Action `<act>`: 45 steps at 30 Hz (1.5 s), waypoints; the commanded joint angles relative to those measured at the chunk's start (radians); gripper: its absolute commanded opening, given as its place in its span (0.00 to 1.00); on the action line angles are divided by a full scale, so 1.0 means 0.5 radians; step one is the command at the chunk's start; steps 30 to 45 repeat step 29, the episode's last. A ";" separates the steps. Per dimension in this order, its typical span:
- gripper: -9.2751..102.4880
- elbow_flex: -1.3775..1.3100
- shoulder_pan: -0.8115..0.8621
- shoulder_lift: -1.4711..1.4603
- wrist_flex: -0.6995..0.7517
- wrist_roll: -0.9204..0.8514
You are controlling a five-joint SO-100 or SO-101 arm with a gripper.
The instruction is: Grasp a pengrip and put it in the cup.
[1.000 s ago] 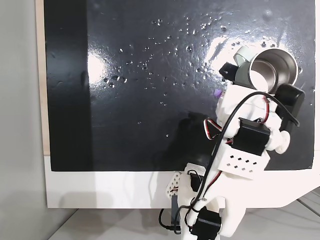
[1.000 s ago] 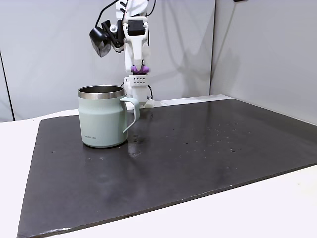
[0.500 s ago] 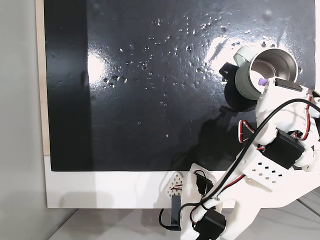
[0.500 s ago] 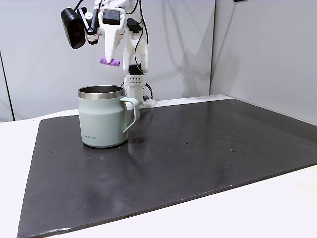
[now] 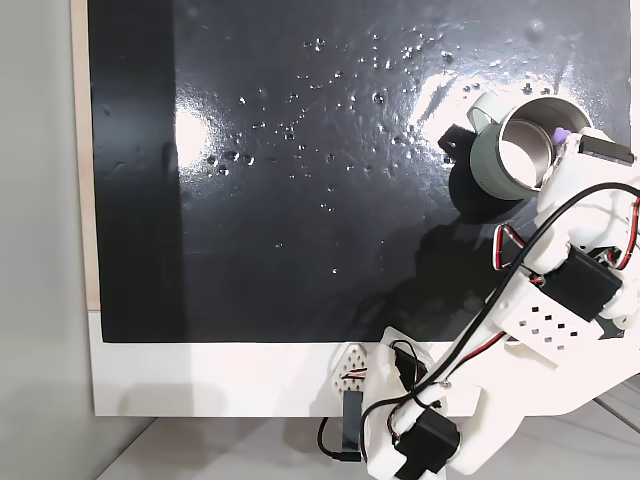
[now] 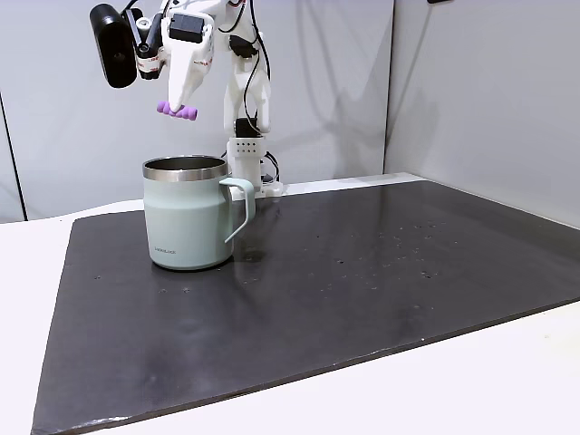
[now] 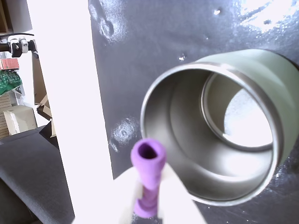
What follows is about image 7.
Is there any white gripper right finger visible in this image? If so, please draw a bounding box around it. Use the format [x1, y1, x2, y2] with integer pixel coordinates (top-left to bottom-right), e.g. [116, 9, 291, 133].
[157, 162, 207, 224]

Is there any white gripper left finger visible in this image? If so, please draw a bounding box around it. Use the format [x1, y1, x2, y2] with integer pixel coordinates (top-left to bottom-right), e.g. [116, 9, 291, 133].
[113, 166, 143, 224]

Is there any purple pen grip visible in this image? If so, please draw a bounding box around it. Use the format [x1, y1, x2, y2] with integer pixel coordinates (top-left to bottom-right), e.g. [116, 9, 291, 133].
[130, 137, 167, 219]

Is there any green steel-lined cup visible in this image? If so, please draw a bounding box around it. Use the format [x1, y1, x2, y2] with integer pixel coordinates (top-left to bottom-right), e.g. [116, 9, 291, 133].
[140, 49, 299, 207]

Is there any dark grey sofa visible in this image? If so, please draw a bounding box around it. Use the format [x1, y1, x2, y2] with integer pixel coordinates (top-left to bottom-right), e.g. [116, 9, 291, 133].
[0, 126, 76, 224]

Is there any black table mat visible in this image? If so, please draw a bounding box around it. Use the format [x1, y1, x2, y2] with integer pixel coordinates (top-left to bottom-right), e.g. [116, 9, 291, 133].
[87, 0, 299, 224]

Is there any pale cardboard box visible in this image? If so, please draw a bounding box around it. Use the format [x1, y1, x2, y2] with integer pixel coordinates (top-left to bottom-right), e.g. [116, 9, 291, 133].
[2, 105, 38, 136]

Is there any brown folded cardboard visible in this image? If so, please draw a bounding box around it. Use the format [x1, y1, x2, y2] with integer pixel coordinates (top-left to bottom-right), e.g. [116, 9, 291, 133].
[31, 53, 57, 139]

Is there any green patterned bag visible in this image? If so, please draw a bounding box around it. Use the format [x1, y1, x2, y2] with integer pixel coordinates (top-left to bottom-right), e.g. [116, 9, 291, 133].
[0, 70, 23, 96]

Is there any red box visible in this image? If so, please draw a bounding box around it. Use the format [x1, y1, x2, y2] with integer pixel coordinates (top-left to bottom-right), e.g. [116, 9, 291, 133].
[0, 58, 20, 70]

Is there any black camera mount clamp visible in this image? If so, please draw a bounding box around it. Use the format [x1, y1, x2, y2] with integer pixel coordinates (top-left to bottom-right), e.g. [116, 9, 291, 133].
[0, 32, 37, 58]

